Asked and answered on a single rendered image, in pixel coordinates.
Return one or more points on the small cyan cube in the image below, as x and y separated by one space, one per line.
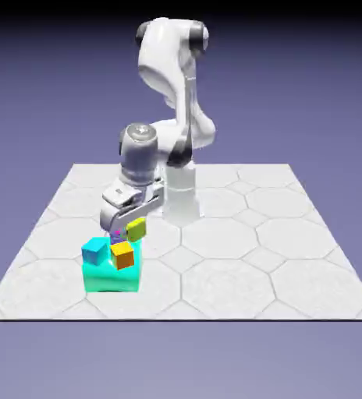
94 252

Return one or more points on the small orange cube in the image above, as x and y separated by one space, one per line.
123 255

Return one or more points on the large turquoise box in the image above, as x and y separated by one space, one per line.
112 277

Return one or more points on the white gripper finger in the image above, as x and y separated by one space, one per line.
116 236

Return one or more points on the small yellow-green cube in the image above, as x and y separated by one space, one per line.
136 230

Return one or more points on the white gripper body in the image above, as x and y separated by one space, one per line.
128 212

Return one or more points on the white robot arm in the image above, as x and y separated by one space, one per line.
162 71

